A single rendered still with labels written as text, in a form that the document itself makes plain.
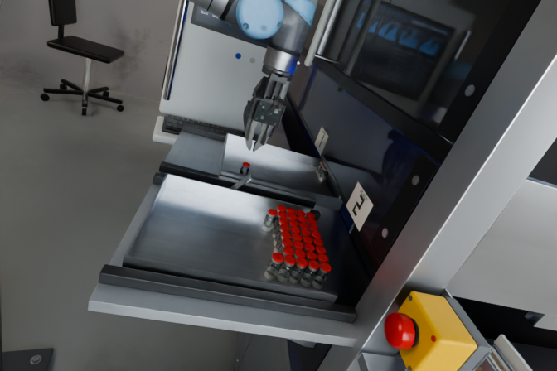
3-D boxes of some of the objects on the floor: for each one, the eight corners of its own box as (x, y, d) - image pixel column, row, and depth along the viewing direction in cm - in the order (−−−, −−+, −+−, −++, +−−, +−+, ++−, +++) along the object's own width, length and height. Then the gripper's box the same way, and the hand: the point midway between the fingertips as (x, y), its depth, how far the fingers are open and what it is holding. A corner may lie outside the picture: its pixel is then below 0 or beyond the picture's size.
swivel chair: (111, 93, 347) (123, -9, 306) (130, 118, 305) (147, 4, 265) (35, 85, 301) (37, -37, 260) (45, 114, 260) (50, -26, 219)
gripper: (259, 67, 66) (232, 156, 74) (300, 81, 68) (270, 166, 76) (257, 61, 73) (234, 142, 82) (295, 74, 75) (268, 151, 84)
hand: (252, 144), depth 81 cm, fingers closed
